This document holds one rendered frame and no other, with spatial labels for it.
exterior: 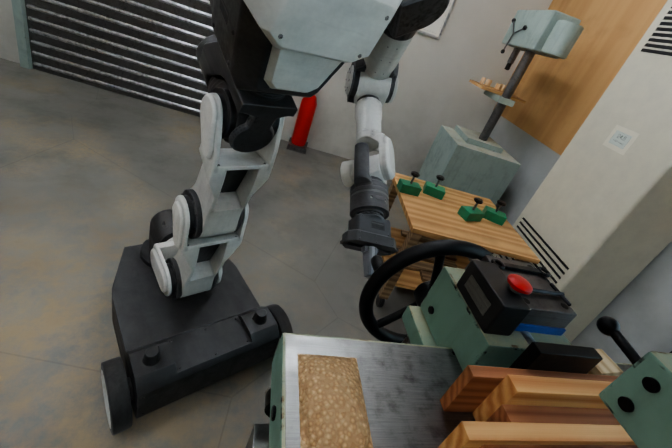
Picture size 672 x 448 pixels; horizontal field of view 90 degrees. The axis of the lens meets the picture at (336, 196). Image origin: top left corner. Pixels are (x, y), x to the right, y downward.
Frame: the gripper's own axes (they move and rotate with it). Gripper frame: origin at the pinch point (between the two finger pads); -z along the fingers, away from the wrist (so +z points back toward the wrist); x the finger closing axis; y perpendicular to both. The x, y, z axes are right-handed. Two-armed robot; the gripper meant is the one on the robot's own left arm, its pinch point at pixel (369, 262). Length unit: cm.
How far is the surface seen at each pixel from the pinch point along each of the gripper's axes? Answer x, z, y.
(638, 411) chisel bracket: -3.4, -23.6, 38.9
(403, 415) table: 10.1, -25.1, 23.7
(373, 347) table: 11.2, -18.4, 19.7
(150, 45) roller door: 104, 218, -178
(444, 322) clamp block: -0.6, -14.2, 19.5
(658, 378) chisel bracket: -3.1, -21.1, 41.3
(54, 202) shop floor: 100, 51, -137
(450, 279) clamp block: -0.3, -8.7, 22.0
